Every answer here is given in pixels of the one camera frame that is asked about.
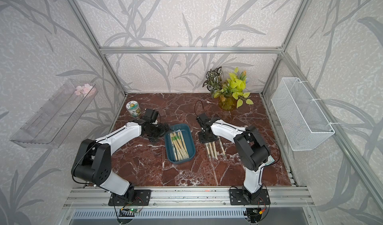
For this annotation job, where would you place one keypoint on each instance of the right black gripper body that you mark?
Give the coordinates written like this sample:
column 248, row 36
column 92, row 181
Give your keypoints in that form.
column 203, row 139

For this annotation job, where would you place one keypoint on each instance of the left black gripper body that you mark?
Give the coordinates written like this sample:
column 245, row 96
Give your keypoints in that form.
column 156, row 131

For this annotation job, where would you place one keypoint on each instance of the chopstick pair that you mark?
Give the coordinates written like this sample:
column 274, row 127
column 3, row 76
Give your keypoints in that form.
column 214, row 150
column 207, row 149
column 221, row 146
column 211, row 150

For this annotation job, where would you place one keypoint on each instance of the teal storage box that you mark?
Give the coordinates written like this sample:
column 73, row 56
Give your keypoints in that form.
column 188, row 140

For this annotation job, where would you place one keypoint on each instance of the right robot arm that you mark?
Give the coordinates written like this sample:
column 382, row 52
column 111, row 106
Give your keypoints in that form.
column 250, row 145

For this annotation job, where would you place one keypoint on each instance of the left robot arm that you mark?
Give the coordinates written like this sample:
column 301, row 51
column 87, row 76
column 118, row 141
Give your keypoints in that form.
column 93, row 162

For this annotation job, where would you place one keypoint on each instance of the small printed tin can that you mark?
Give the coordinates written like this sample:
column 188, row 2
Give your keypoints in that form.
column 133, row 108

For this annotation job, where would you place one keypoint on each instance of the potted green plant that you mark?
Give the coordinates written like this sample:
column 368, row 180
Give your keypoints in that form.
column 231, row 93

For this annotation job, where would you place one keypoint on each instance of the small teal alarm clock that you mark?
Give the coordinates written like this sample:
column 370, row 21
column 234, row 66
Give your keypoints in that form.
column 270, row 160

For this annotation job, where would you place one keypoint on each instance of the pink flower decoration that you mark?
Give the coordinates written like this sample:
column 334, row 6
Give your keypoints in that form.
column 85, row 90

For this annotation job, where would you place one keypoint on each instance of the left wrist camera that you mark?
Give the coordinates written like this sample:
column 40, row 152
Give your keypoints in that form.
column 150, row 115

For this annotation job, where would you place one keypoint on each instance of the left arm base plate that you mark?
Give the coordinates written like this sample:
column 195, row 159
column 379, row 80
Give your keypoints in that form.
column 132, row 198

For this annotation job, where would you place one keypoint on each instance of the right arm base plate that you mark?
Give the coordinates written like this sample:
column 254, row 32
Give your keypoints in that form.
column 244, row 197

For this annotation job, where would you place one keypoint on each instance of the white wire mesh basket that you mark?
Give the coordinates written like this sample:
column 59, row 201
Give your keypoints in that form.
column 302, row 120

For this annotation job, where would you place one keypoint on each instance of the aluminium front rail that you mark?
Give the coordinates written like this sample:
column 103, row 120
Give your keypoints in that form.
column 190, row 197

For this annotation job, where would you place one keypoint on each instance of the clear acrylic wall shelf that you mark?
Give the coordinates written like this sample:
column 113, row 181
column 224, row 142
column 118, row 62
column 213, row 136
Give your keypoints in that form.
column 51, row 124

